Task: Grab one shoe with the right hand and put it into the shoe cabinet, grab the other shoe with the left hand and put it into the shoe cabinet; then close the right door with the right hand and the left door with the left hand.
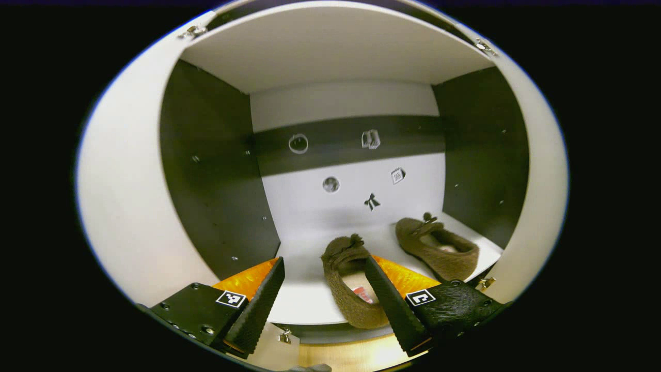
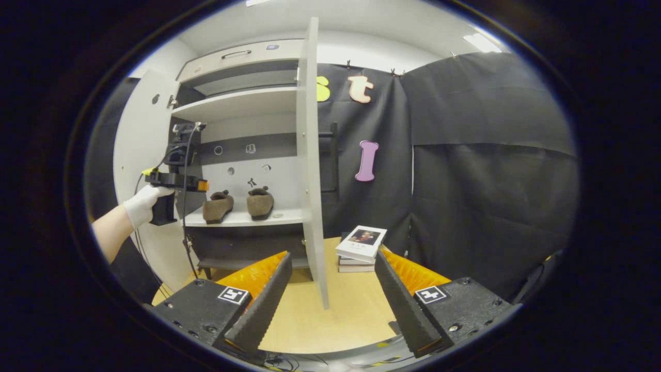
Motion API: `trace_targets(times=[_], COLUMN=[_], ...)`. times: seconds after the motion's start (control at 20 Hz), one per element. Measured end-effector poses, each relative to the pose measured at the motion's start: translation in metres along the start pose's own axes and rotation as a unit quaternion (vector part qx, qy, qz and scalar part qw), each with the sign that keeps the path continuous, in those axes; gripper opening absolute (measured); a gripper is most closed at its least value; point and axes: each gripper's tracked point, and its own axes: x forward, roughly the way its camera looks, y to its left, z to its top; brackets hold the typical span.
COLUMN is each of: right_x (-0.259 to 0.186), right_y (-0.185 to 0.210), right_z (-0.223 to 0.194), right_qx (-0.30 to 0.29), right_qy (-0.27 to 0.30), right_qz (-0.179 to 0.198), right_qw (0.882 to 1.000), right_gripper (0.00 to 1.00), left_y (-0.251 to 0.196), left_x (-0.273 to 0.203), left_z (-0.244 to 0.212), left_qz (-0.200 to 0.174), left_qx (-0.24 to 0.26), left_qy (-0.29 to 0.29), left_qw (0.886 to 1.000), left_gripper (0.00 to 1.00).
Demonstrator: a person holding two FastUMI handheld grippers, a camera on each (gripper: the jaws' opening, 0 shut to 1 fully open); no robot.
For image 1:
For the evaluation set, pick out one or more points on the grey and white shoe cabinet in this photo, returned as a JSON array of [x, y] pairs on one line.
[[310, 217]]

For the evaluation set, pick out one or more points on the brown fuzzy shoe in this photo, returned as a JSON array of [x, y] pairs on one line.
[[341, 258], [449, 263]]

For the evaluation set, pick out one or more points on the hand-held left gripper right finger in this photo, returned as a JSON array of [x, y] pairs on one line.
[[395, 310]]

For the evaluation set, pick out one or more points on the white cabinet door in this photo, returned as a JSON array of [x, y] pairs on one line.
[[542, 181], [124, 181]]

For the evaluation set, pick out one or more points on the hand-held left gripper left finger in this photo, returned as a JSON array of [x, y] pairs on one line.
[[258, 310]]

